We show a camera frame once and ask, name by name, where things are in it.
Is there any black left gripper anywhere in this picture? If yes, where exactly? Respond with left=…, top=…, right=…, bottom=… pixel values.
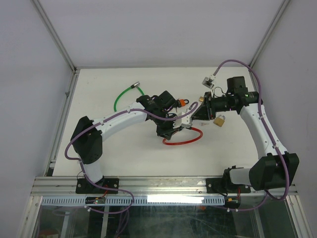
left=154, top=111, right=180, bottom=140

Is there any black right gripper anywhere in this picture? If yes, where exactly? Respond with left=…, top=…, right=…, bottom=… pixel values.
left=191, top=92, right=235, bottom=121

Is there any large brass padlock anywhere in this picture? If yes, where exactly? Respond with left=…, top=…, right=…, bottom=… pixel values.
left=213, top=115, right=225, bottom=127

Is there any red cable lock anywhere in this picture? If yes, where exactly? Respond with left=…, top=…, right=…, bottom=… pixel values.
left=162, top=127, right=204, bottom=146

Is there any orange black padlock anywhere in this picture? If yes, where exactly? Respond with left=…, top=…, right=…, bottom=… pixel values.
left=175, top=99, right=189, bottom=108

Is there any green cable lock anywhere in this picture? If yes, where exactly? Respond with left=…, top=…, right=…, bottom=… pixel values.
left=113, top=81, right=145, bottom=112

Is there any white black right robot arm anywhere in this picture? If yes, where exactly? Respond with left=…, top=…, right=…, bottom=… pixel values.
left=191, top=76, right=299, bottom=192

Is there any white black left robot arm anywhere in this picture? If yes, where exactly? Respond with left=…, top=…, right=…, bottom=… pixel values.
left=71, top=91, right=189, bottom=193

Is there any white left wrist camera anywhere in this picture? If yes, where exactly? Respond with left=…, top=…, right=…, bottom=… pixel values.
left=173, top=114, right=192, bottom=128

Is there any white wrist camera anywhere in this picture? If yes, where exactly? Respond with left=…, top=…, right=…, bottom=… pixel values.
left=202, top=75, right=216, bottom=90
left=173, top=114, right=192, bottom=128

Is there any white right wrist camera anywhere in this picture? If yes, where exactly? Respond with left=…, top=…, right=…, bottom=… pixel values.
left=202, top=75, right=216, bottom=90

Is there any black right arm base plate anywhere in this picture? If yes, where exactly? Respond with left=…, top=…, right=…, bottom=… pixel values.
left=206, top=177, right=231, bottom=194

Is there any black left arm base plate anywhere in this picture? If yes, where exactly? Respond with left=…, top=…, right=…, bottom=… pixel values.
left=75, top=177, right=120, bottom=194

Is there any aluminium mounting rail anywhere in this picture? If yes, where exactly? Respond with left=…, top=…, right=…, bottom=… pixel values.
left=31, top=175, right=298, bottom=196

